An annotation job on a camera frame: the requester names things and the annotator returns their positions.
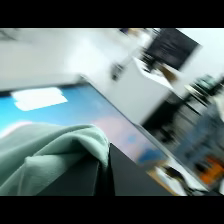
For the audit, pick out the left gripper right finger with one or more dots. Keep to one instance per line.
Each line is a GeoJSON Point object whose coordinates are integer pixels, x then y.
{"type": "Point", "coordinates": [133, 176]}

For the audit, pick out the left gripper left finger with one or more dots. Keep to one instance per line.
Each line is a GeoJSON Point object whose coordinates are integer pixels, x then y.
{"type": "Point", "coordinates": [78, 180]}

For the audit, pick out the pale green garment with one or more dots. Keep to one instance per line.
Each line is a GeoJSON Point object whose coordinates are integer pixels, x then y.
{"type": "Point", "coordinates": [50, 150]}

